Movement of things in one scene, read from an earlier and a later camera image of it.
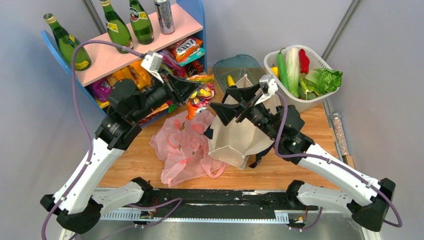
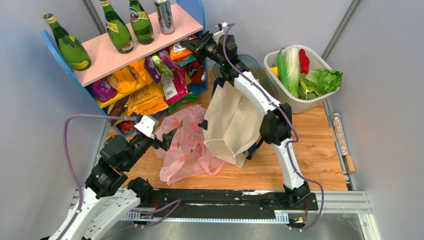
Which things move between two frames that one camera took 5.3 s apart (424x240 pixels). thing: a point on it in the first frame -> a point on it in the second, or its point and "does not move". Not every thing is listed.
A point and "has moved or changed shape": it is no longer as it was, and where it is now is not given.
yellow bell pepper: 275,70 does not move
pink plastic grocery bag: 180,142 has moved or changed shape
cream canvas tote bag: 233,145 has moved or changed shape
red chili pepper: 304,61 does not move
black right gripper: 227,112 -> 198,44
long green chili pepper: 282,69 does not move
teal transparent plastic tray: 237,66 does not move
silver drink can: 165,15 does not move
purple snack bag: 102,89 does not move
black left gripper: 181,89 -> 167,139
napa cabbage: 293,63 does not move
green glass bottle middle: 118,31 does not move
